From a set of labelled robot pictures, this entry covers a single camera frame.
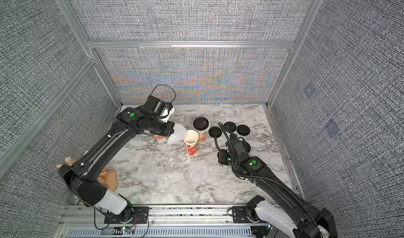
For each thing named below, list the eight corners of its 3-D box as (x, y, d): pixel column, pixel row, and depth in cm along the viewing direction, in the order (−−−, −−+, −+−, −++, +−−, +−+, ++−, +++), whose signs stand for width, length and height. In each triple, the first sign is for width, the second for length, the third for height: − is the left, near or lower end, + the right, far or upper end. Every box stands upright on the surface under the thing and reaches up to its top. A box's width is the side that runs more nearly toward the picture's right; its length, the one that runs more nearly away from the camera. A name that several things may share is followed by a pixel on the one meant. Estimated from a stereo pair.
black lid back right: (237, 135, 105) (238, 133, 103) (236, 126, 109) (236, 124, 107) (249, 135, 105) (250, 133, 103) (247, 126, 109) (248, 124, 107)
